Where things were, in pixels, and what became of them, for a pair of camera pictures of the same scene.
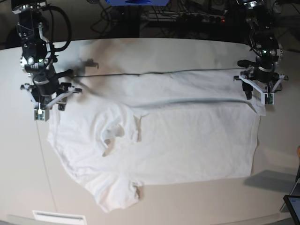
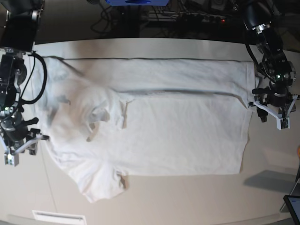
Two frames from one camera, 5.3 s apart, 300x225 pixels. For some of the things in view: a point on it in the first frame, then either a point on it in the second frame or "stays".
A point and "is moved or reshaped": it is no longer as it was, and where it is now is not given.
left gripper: [45, 88] -> [15, 132]
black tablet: [293, 203] stays
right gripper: [262, 70] -> [274, 95]
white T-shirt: [123, 131] is moved or reshaped
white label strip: [51, 216] stays
